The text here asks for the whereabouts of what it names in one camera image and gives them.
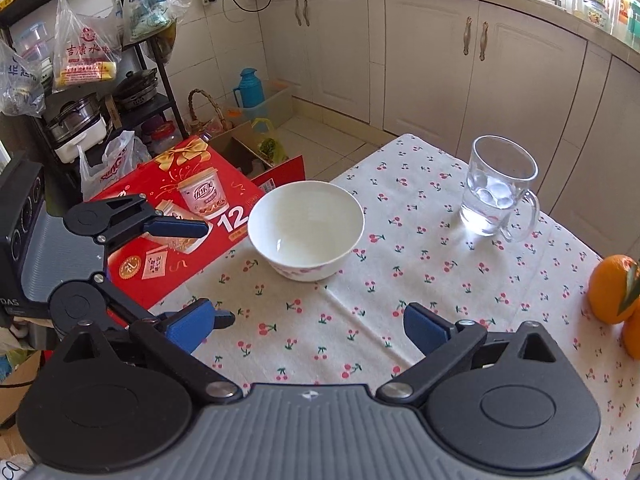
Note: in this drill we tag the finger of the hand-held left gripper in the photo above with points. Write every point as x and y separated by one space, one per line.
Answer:
180 229
125 307

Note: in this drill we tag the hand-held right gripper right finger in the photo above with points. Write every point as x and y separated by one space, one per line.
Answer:
425 327

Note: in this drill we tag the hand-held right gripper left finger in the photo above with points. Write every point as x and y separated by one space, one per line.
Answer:
192 327

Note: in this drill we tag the white pink-flower bowl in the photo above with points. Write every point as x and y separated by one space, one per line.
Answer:
305 225

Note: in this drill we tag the red gift carton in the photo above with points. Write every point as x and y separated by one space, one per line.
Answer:
150 275

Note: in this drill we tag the cherry-print tablecloth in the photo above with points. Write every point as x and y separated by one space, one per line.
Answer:
350 320

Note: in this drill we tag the white red-print plastic bag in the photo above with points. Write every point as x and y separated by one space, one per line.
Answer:
112 165

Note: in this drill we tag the red-lid plastic jar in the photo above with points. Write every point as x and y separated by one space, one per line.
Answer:
160 135

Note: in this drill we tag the open cardboard box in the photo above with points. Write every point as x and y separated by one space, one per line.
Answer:
235 147

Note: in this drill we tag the wicker basket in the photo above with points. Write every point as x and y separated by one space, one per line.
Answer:
210 122

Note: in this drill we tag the yellow bag of greens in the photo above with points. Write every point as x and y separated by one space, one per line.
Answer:
270 147

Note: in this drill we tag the red cardboard box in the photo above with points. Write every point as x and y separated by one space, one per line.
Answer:
290 172

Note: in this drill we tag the white electric steamer pot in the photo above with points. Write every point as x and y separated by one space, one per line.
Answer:
75 127

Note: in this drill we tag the black cooking pot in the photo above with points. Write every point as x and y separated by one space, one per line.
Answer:
135 87

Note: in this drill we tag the glass mug with water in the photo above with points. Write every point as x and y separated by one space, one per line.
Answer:
492 195

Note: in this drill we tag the brown cardboard sheet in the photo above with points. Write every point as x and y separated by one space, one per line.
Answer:
15 410

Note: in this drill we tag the blue thermos jug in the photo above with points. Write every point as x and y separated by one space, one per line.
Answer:
250 87

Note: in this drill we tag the translucent plastic bin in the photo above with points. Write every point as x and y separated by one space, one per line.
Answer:
280 105

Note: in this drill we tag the clear plastic bag with containers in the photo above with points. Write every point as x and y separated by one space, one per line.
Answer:
20 80

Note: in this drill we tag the orange with green leaf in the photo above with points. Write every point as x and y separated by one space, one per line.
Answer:
607 285

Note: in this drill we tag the clear blue-print plastic bag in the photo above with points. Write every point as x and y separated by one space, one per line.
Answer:
150 5

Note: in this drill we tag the white kitchen cabinet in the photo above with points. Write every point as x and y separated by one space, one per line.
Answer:
425 60

